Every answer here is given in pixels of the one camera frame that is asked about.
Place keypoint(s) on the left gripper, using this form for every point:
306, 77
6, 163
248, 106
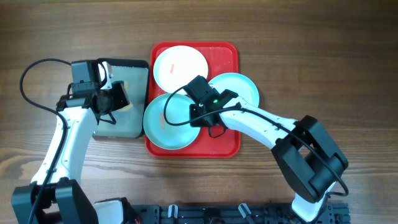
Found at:
122, 101

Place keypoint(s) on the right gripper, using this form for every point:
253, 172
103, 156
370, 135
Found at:
193, 111

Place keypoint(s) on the green yellow sponge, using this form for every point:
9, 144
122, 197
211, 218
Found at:
129, 104

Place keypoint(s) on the teal plate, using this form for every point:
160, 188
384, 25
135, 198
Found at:
161, 119
239, 84

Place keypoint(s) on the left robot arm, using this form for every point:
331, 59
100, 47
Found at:
54, 194

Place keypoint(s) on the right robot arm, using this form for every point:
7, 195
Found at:
308, 157

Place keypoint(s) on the black tray with water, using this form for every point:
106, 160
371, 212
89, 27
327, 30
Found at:
129, 123

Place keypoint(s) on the red plastic tray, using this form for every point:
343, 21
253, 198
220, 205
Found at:
222, 57

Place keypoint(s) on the white round plate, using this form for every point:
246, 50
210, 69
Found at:
177, 66

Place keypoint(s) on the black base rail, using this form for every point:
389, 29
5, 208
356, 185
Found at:
269, 213

